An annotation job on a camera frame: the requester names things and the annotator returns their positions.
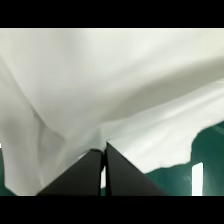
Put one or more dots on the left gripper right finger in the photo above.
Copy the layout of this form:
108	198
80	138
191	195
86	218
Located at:
126	176

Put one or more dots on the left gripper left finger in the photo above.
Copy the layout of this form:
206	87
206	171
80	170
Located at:
80	178

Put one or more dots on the white shirt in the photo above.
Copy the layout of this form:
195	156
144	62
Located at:
110	90

